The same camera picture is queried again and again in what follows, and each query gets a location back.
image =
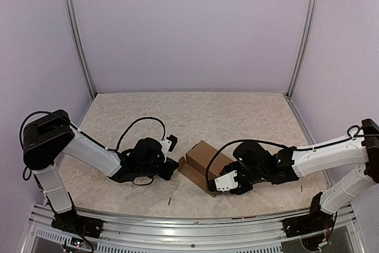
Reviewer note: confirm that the left aluminium frame post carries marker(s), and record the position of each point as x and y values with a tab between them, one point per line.
70	9

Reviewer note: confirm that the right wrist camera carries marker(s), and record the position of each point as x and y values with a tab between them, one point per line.
223	183

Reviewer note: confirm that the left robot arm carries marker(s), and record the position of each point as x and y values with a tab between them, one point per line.
54	135

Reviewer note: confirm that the aluminium frame post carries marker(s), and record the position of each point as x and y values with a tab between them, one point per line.
305	36
70	9

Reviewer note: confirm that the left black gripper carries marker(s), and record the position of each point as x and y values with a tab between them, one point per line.
171	166

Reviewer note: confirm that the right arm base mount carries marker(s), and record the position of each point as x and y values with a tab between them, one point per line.
305	224

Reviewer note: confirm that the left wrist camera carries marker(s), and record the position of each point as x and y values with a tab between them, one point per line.
168	144

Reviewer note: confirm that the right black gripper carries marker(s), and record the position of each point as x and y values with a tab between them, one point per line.
240	192

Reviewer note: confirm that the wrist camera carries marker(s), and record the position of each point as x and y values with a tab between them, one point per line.
168	144
223	183

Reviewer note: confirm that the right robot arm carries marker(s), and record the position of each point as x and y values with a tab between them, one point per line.
254	164

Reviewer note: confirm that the right aluminium frame post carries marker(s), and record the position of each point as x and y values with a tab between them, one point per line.
305	36

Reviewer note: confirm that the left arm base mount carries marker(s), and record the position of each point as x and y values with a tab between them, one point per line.
80	225

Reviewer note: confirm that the front aluminium rail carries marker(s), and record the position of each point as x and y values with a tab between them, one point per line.
130	233

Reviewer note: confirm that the brown cardboard box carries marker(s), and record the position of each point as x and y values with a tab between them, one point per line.
193	164

